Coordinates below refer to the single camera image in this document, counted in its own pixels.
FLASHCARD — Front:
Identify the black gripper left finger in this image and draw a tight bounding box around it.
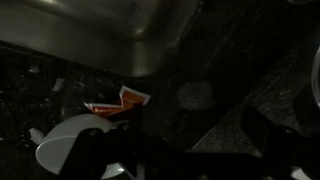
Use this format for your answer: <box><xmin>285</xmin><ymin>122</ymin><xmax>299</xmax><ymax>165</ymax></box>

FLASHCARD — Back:
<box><xmin>129</xmin><ymin>103</ymin><xmax>145</xmax><ymax>132</ymax></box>

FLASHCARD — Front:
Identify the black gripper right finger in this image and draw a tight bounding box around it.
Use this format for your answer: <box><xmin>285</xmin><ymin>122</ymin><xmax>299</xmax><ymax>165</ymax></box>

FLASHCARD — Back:
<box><xmin>239</xmin><ymin>104</ymin><xmax>298</xmax><ymax>161</ymax></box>

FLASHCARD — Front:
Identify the stainless steel sink basin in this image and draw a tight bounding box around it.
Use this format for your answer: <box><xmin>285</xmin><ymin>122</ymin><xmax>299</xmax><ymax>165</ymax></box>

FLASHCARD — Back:
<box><xmin>0</xmin><ymin>0</ymin><xmax>201</xmax><ymax>78</ymax></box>

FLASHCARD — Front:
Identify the orange white sauce packet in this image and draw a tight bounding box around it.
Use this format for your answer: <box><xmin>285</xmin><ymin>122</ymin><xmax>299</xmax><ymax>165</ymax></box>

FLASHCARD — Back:
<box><xmin>83</xmin><ymin>85</ymin><xmax>152</xmax><ymax>118</ymax></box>

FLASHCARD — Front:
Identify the white plate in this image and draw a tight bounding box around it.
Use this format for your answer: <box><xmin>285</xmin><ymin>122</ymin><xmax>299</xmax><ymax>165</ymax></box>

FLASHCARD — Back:
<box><xmin>35</xmin><ymin>113</ymin><xmax>128</xmax><ymax>180</ymax></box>

